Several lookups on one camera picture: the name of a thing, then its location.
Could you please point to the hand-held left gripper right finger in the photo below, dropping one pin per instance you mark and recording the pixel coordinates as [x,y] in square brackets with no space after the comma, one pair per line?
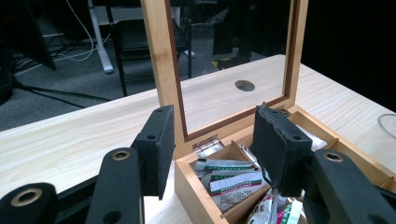
[280,146]

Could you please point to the white desk leg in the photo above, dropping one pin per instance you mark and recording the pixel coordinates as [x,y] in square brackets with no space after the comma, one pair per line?
[101,46]

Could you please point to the pile of tea packets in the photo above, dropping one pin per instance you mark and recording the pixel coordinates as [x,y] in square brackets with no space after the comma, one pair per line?
[233,186]

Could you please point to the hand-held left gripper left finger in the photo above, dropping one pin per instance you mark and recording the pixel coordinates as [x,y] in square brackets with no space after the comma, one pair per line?
[157,149]

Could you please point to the black folding chair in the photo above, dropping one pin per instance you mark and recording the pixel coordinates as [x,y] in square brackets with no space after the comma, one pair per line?
[130,40]

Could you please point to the striped-edge black stand base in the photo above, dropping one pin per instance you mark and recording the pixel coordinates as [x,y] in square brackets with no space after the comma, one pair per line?
[230,63]

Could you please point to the wooden tea box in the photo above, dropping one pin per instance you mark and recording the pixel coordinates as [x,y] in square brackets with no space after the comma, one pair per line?
[162,62]

